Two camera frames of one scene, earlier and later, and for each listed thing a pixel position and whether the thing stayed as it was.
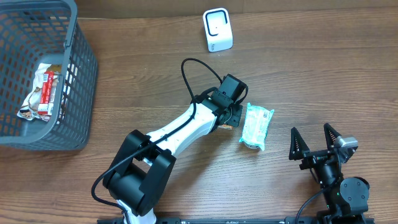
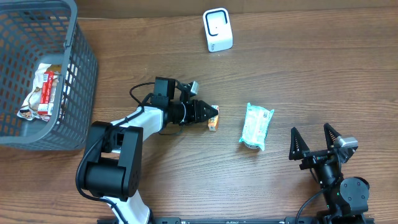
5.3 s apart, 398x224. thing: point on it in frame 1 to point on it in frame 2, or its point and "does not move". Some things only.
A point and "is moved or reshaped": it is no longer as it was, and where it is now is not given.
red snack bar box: x=46 y=102 does not move
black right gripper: x=314 y=156 does not move
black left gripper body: x=233 y=119 to x=191 y=112
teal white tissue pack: x=255 y=126 does not move
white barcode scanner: x=218 y=29 does not move
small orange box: x=226 y=126 is moved or reshaped
